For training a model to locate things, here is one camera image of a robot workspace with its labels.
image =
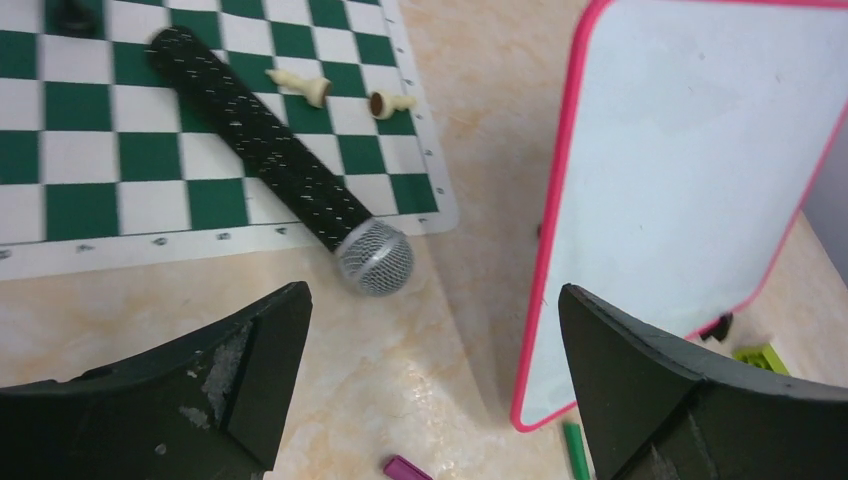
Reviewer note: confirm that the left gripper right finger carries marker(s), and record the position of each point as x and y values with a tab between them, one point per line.
656	406

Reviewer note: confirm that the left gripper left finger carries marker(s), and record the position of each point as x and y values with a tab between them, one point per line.
211	404

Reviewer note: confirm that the pink framed whiteboard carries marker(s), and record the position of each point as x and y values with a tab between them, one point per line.
690	133

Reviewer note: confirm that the right whiteboard stand foot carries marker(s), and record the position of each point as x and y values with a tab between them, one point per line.
719	331

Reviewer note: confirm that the lime green lego brick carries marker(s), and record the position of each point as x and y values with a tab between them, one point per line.
763	356

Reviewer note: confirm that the purple cap marker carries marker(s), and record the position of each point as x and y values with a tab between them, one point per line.
399	468

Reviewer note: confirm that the black microphone grey head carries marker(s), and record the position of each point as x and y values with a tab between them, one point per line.
372	256

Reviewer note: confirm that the green white chess mat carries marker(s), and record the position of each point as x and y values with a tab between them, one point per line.
104	166

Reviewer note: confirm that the black chess piece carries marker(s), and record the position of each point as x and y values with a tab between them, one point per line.
71	18

